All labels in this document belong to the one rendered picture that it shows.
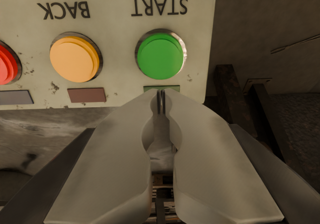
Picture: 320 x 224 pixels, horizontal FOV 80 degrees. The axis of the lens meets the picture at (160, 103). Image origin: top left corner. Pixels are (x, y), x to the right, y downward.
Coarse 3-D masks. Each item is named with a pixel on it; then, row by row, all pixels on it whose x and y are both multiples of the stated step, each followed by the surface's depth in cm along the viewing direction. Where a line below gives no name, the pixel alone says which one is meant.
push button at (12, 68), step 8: (0, 48) 16; (0, 56) 16; (8, 56) 17; (0, 64) 16; (8, 64) 17; (16, 64) 17; (0, 72) 17; (8, 72) 17; (16, 72) 18; (0, 80) 17; (8, 80) 18
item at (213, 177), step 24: (168, 96) 10; (192, 120) 8; (216, 120) 8; (192, 144) 7; (216, 144) 7; (192, 168) 6; (216, 168) 6; (240, 168) 6; (192, 192) 6; (216, 192) 6; (240, 192) 6; (264, 192) 6; (192, 216) 6; (216, 216) 5; (240, 216) 5; (264, 216) 5
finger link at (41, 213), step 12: (84, 132) 8; (72, 144) 7; (84, 144) 7; (60, 156) 7; (72, 156) 7; (48, 168) 6; (60, 168) 6; (72, 168) 6; (36, 180) 6; (48, 180) 6; (60, 180) 6; (24, 192) 6; (36, 192) 6; (48, 192) 6; (12, 204) 5; (24, 204) 5; (36, 204) 5; (48, 204) 5; (0, 216) 5; (12, 216) 5; (24, 216) 5; (36, 216) 5
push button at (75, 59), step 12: (72, 36) 16; (60, 48) 16; (72, 48) 16; (84, 48) 16; (60, 60) 16; (72, 60) 16; (84, 60) 16; (96, 60) 17; (60, 72) 17; (72, 72) 17; (84, 72) 17
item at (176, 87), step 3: (144, 87) 19; (147, 87) 19; (150, 87) 19; (153, 87) 19; (156, 87) 19; (159, 87) 19; (162, 87) 19; (165, 87) 19; (168, 87) 19; (171, 87) 19; (174, 87) 19; (177, 87) 19; (144, 90) 19; (147, 90) 19; (177, 90) 19
